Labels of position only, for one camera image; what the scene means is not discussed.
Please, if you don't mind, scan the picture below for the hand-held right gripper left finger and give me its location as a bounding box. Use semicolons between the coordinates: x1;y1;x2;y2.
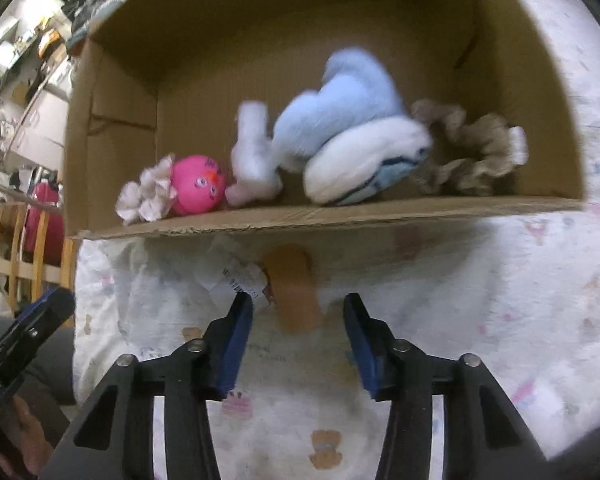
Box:
40;290;255;480

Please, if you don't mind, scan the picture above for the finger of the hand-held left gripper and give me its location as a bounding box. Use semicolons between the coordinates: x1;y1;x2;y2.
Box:
0;287;76;406

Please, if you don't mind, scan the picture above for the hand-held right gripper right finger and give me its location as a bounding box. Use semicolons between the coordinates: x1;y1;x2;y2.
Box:
342;292;548;480

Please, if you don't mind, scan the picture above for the brown doll with tag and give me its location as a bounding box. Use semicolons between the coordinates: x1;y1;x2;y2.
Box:
262;244;326;335

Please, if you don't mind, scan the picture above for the pink toy ball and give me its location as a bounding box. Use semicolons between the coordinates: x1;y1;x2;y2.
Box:
169;155;229;217

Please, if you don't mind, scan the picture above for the white floral scrunchie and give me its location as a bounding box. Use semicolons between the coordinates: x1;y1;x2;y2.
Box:
116;155;181;226

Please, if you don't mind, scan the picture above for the white blue-striped sock roll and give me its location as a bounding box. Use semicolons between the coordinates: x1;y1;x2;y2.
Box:
302;116;435;207

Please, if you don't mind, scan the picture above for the small white plush toy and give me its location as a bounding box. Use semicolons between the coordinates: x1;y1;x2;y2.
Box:
225;101;283;207

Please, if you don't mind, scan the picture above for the beige lace scrunchie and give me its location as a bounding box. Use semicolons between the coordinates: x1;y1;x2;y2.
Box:
410;99;530;197

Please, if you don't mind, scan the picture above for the light blue fluffy plush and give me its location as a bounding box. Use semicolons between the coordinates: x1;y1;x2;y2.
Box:
270;47;411;171

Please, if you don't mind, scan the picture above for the brown cardboard box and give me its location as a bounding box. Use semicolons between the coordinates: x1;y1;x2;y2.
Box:
62;0;588;241

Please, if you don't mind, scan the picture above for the person's left hand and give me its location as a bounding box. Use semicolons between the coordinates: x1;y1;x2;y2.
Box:
0;395;56;476

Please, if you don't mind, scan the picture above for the wooden rack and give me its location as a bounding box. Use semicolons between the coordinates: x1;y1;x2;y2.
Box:
0;200;78;306

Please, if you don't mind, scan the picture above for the red suitcase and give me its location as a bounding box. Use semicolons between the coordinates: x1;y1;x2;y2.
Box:
22;182;66;266

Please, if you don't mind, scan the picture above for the white cabinet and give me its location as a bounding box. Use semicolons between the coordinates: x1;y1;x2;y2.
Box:
0;90;71;171

